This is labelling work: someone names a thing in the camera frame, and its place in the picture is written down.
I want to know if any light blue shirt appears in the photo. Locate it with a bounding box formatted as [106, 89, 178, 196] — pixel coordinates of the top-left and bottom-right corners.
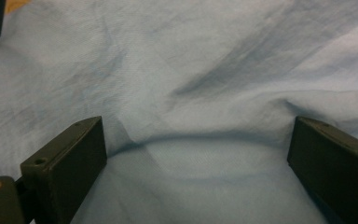
[0, 0, 358, 224]

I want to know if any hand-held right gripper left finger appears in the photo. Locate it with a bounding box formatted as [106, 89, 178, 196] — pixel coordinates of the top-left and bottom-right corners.
[20, 116, 108, 224]

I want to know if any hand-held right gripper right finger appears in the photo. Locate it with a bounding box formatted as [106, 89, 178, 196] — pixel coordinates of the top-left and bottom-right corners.
[286, 116, 358, 224]

